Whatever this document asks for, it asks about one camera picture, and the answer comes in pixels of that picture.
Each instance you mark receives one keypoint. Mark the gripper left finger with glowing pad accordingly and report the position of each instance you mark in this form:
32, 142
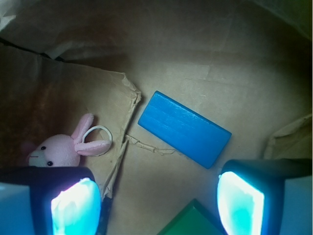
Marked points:
49, 201

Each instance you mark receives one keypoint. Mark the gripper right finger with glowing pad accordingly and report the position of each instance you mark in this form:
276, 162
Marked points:
266, 197

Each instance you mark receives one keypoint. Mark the green rectangular wooden block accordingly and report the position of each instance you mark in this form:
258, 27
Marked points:
193, 219

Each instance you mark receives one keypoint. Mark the blue rectangular wooden block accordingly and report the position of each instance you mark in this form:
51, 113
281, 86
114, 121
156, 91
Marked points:
185, 130

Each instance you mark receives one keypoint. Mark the pink plush bunny toy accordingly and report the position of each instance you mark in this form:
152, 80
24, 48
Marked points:
66, 151

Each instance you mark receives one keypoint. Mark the brown paper lined box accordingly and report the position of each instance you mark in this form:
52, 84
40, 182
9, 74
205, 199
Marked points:
244, 64

